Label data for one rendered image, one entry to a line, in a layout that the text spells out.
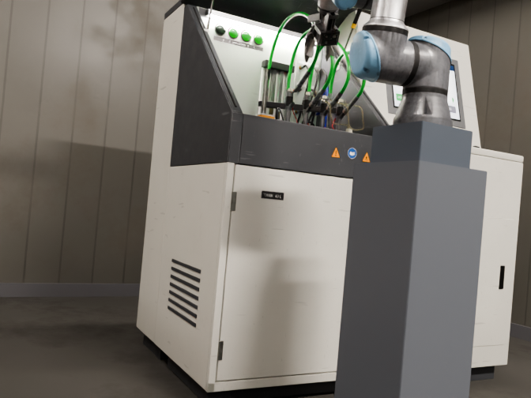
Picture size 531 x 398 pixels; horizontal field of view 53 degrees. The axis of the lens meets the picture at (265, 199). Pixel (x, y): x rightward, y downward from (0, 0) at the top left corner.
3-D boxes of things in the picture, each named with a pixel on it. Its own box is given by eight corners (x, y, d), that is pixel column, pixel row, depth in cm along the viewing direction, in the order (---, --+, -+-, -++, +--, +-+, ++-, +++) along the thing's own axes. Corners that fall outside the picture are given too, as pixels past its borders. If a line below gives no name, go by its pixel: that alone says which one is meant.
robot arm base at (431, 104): (465, 130, 138) (468, 92, 138) (422, 122, 130) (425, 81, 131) (421, 135, 151) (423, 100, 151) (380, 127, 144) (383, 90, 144)
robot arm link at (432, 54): (458, 91, 137) (463, 38, 137) (412, 83, 133) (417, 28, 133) (431, 99, 148) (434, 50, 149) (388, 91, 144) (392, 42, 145)
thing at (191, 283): (204, 415, 166) (226, 162, 167) (151, 360, 217) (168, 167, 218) (380, 395, 199) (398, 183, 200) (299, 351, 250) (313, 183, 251)
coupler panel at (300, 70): (294, 121, 237) (300, 51, 238) (290, 122, 240) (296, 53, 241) (318, 125, 243) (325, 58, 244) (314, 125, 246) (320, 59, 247)
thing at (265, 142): (239, 163, 169) (243, 113, 170) (233, 163, 173) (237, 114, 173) (389, 182, 198) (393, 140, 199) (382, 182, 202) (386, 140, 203)
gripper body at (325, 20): (317, 48, 183) (323, 14, 175) (308, 35, 189) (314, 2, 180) (337, 46, 185) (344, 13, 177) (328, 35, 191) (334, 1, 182)
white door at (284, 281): (216, 382, 167) (235, 163, 168) (212, 380, 169) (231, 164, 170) (378, 369, 197) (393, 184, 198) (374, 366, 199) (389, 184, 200)
